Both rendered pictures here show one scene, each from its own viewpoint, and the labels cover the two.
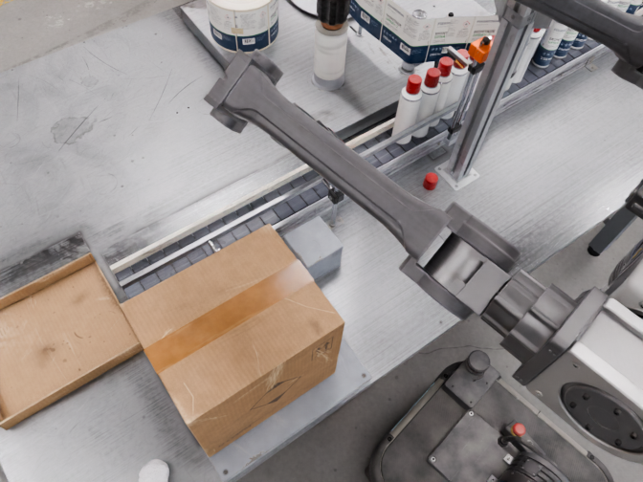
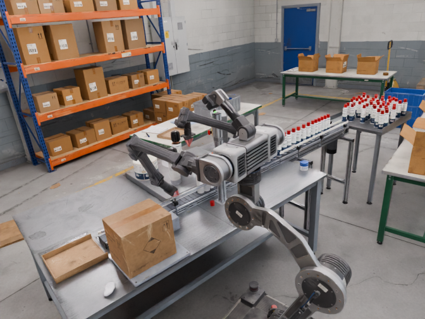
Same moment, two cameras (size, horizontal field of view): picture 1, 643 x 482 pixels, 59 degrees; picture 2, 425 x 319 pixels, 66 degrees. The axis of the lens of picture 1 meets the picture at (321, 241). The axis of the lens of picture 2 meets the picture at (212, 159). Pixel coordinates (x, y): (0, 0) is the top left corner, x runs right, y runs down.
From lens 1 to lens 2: 1.20 m
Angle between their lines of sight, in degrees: 35
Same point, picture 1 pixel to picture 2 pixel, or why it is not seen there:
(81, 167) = (88, 216)
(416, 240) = (173, 159)
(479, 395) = (256, 299)
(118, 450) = (97, 284)
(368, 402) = not seen: outside the picture
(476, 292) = (185, 162)
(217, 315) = (131, 216)
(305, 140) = (148, 146)
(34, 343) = (68, 261)
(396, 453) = not seen: outside the picture
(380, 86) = (193, 181)
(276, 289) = (150, 209)
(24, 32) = not seen: hidden behind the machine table
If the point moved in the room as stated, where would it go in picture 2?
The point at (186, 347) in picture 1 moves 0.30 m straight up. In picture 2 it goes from (121, 223) to (110, 173)
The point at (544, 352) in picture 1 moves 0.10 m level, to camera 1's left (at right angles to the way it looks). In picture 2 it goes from (196, 163) to (174, 165)
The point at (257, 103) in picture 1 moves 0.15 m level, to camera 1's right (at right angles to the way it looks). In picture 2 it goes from (138, 142) to (166, 140)
